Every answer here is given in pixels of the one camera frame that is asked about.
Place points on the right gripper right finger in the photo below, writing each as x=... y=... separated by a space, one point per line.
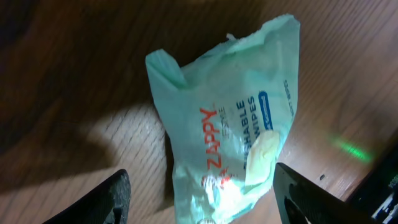
x=301 y=201

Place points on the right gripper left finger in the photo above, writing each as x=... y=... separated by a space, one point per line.
x=108 y=203

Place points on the pale wet wipes pack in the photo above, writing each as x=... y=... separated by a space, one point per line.
x=228 y=115

